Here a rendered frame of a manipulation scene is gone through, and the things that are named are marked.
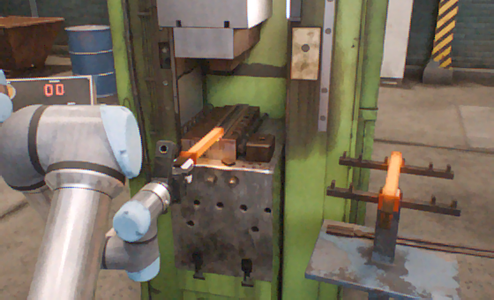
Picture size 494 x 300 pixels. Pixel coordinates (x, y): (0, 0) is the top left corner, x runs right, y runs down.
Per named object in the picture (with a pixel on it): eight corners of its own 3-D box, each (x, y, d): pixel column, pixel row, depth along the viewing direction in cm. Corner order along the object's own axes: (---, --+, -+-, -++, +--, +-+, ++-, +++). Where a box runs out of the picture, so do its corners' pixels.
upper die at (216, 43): (233, 59, 137) (233, 28, 134) (175, 56, 141) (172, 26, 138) (259, 41, 175) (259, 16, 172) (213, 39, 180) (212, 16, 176)
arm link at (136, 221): (111, 243, 93) (107, 208, 90) (135, 219, 103) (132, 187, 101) (145, 248, 92) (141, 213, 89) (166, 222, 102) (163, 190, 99)
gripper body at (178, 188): (163, 191, 119) (144, 213, 108) (161, 163, 116) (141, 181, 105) (190, 194, 117) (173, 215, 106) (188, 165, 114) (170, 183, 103)
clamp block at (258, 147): (269, 163, 147) (269, 146, 145) (245, 161, 149) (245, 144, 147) (275, 150, 158) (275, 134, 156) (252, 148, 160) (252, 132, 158)
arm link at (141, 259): (118, 263, 105) (114, 223, 102) (164, 264, 105) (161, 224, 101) (107, 283, 98) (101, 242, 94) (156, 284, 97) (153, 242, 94)
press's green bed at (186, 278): (270, 377, 175) (271, 281, 158) (183, 359, 183) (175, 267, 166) (288, 286, 225) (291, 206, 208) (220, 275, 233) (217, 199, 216)
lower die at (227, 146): (235, 161, 150) (235, 138, 147) (182, 156, 154) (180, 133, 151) (259, 123, 188) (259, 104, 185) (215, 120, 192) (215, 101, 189)
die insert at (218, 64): (230, 71, 149) (230, 53, 147) (210, 70, 151) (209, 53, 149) (250, 56, 176) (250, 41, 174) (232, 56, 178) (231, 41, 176)
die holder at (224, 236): (272, 281, 157) (273, 171, 141) (175, 267, 166) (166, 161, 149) (291, 206, 208) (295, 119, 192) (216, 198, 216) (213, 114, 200)
